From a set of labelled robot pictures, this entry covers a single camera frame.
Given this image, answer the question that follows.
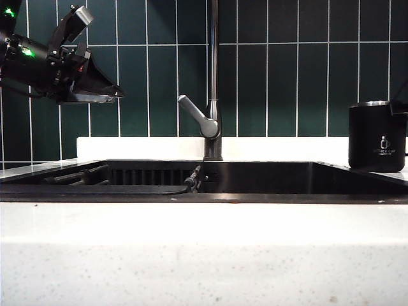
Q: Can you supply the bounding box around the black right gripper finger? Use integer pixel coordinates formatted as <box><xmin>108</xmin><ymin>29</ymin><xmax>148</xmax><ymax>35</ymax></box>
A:
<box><xmin>389</xmin><ymin>99</ymin><xmax>408</xmax><ymax>116</ymax></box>

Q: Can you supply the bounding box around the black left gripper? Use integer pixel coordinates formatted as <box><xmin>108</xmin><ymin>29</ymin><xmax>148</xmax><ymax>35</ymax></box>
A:
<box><xmin>46</xmin><ymin>43</ymin><xmax>127</xmax><ymax>104</ymax></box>

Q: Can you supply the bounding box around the black steel-lined office mug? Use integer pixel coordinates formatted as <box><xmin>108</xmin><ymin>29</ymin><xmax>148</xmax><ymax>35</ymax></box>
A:
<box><xmin>347</xmin><ymin>100</ymin><xmax>408</xmax><ymax>173</ymax></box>

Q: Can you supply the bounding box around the black sink drain rack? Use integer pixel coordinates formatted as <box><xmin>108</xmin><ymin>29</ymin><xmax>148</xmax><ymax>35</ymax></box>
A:
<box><xmin>41</xmin><ymin>164</ymin><xmax>192</xmax><ymax>188</ymax></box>

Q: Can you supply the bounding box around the dark metal tall faucet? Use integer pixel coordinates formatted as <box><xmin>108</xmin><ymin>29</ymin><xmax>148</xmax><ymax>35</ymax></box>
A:
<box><xmin>203</xmin><ymin>0</ymin><xmax>223</xmax><ymax>162</ymax></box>

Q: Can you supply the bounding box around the black kitchen sink basin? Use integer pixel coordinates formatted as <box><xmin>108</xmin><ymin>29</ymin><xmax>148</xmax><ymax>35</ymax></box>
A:
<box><xmin>0</xmin><ymin>159</ymin><xmax>408</xmax><ymax>204</ymax></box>

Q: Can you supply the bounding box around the black pull-out sprayer nozzle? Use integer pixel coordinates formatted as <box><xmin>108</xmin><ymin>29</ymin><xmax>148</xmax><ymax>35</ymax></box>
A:
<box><xmin>184</xmin><ymin>164</ymin><xmax>203</xmax><ymax>194</ymax></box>

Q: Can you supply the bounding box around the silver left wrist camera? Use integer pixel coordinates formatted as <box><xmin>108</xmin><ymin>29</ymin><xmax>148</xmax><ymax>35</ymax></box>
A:
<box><xmin>50</xmin><ymin>4</ymin><xmax>96</xmax><ymax>55</ymax></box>

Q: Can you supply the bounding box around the grey faucet lever handle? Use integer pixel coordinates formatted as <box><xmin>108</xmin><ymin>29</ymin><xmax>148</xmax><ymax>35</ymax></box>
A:
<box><xmin>177</xmin><ymin>94</ymin><xmax>221</xmax><ymax>138</ymax></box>

